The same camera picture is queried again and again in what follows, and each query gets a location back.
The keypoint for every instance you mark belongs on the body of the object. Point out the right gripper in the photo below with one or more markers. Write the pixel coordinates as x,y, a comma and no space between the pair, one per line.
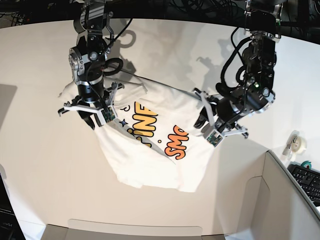
90,99

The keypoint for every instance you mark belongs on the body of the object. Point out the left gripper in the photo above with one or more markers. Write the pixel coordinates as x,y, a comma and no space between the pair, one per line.
219,113

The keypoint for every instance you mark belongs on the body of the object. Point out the white printed t-shirt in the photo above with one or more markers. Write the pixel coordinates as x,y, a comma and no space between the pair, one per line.
153,141

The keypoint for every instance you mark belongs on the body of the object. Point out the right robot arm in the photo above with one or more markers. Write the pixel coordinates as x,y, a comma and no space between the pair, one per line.
90,64

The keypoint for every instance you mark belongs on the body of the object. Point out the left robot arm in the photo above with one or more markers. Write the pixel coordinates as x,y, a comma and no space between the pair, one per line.
247,77

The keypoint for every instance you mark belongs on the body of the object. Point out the clear tape dispenser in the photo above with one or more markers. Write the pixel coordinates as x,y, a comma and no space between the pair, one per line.
295,145

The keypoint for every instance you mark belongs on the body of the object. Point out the green tape roll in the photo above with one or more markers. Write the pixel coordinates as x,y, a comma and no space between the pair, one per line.
306,164

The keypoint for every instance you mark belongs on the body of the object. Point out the grey partition panel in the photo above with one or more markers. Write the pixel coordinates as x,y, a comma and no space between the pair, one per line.
274,207

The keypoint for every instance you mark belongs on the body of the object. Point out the black computer keyboard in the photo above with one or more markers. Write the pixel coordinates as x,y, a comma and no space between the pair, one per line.
309,181

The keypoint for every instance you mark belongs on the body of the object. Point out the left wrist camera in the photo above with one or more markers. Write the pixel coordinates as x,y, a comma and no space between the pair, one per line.
213,137

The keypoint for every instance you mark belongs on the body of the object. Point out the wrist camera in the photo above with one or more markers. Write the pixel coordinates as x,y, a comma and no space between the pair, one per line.
105,116
213,137

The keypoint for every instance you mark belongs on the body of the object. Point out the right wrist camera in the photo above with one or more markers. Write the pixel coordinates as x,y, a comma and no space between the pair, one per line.
105,116

